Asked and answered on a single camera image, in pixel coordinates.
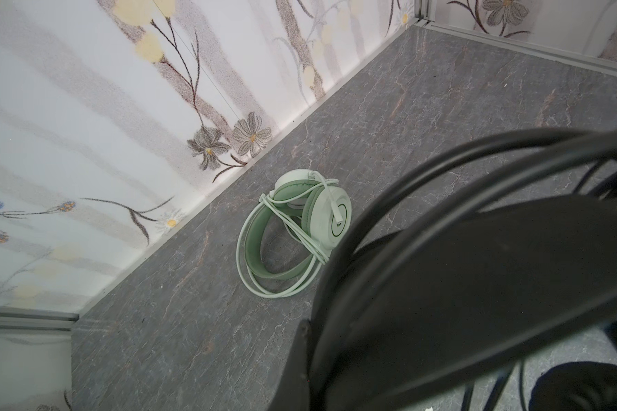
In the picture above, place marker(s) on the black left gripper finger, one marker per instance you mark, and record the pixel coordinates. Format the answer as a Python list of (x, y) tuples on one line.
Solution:
[(293, 392)]

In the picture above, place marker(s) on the mint green over-ear headphones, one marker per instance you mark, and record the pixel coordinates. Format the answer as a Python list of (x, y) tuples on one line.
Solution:
[(316, 213)]

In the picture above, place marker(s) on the black and blue headphones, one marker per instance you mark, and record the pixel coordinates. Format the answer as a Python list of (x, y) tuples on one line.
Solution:
[(511, 263)]

